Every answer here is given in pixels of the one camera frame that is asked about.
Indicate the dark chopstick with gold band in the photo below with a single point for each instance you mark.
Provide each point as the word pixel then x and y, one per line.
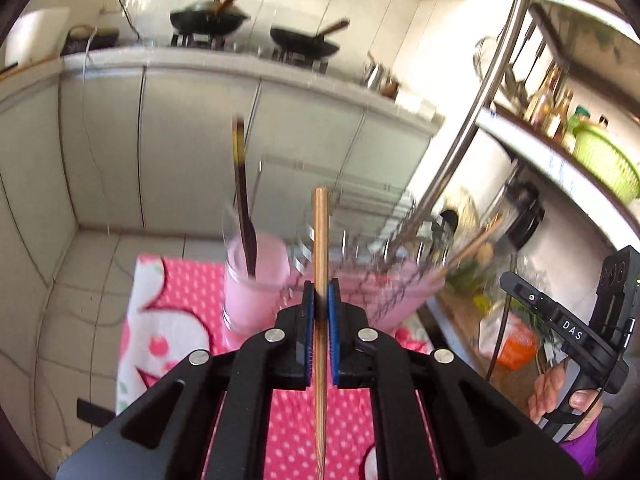
pixel 243 190

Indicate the amber sauce bottle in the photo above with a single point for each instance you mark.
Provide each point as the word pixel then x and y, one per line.
pixel 561 115

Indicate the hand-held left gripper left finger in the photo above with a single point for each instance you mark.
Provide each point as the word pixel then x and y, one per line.
pixel 309 325

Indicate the gas stove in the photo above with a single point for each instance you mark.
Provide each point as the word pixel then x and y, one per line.
pixel 240 47

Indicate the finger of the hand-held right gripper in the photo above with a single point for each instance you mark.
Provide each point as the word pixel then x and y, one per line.
pixel 522 292

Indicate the green plastic basket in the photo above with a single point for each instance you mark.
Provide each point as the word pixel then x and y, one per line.
pixel 607 160

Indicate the steel kettle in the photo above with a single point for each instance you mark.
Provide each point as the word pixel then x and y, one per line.
pixel 380 77

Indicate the grey kitchen cabinet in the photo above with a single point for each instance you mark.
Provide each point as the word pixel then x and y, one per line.
pixel 200 150

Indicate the pink plastic utensil holder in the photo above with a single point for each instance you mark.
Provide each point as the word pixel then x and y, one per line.
pixel 250 300

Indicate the black kitchen appliance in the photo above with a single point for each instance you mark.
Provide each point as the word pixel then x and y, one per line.
pixel 525 215

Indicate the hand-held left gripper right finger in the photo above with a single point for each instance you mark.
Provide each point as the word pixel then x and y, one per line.
pixel 333 325

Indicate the steel storage shelf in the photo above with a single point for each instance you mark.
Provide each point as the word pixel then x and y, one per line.
pixel 500 60

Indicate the white kitchen counter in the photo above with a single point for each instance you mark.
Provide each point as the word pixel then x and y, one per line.
pixel 200 67

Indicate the white appliance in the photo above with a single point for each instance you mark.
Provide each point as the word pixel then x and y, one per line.
pixel 35 35

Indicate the green capped bottle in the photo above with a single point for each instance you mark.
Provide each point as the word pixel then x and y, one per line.
pixel 579 122

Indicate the black frying pan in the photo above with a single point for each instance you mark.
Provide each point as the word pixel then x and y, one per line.
pixel 302 42

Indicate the black wok with lid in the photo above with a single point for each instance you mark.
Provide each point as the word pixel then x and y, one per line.
pixel 210 17

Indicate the person's right forearm purple sleeve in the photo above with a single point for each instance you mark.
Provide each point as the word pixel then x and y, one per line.
pixel 582 450

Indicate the pink polka-dot printed blanket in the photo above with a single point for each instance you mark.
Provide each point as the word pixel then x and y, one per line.
pixel 170 300

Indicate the brown glass bottle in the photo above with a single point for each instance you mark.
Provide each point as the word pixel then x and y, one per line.
pixel 542 95

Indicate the person's right hand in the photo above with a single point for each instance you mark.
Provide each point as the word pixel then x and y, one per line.
pixel 547 390

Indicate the black flat object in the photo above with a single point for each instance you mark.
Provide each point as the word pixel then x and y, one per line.
pixel 92 411

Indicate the orange food packet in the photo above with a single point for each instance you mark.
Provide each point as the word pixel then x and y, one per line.
pixel 512 345

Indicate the wooden spatula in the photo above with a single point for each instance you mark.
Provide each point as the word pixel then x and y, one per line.
pixel 470 250

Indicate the brown wooden chopstick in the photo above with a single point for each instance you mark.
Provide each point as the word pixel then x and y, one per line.
pixel 320 240

